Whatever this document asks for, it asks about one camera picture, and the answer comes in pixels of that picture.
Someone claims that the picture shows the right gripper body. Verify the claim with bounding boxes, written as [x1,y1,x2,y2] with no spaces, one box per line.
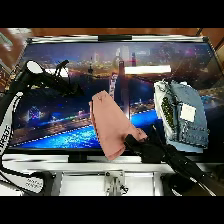
[123,133,155,162]

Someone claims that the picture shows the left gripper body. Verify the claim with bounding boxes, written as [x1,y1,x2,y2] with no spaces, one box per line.
[65,81,86,99]

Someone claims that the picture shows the pink garment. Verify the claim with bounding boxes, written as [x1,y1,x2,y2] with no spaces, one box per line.
[88,90,149,161]

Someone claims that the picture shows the white garment with dark print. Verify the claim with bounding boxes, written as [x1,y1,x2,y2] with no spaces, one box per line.
[153,80,178,135]

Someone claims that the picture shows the blue jeans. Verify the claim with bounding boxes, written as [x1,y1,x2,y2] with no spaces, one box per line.
[165,81,211,154]

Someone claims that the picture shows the silver frame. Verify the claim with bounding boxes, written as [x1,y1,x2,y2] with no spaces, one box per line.
[0,154,224,197]

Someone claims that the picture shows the black cable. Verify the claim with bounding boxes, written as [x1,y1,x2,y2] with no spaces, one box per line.
[0,156,48,180]

